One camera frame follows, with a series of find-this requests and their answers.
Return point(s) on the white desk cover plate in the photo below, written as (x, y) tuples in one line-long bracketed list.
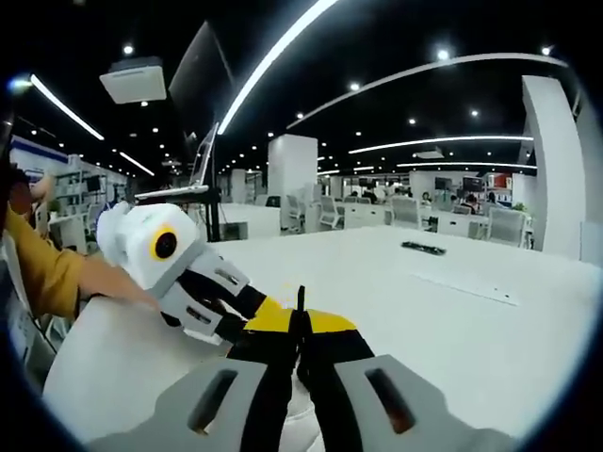
[(466, 287)]

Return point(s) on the large black screen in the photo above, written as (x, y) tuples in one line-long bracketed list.
[(198, 80)]

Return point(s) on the white ceiling air conditioner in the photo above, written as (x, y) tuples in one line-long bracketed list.
[(134, 79)]

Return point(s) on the recessed ceiling air vent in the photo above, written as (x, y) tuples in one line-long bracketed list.
[(428, 154)]

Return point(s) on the curved ceiling light strip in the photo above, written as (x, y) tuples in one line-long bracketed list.
[(273, 56)]

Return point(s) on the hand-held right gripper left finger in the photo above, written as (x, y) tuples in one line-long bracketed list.
[(268, 367)]

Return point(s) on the silver laptop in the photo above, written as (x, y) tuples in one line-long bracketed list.
[(202, 160)]

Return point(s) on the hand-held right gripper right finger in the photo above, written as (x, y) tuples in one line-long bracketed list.
[(339, 367)]

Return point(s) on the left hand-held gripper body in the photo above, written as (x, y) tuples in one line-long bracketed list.
[(136, 240)]

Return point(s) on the white square pillar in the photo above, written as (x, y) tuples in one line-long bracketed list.
[(292, 165), (553, 179)]

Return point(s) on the white desktop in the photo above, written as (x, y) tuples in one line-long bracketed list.
[(424, 329)]

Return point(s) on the person's own head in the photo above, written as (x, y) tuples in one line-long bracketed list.
[(16, 188)]

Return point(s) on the row of white office chairs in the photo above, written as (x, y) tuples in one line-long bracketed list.
[(506, 226)]

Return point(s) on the red wall panel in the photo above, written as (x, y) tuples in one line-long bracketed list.
[(500, 181)]

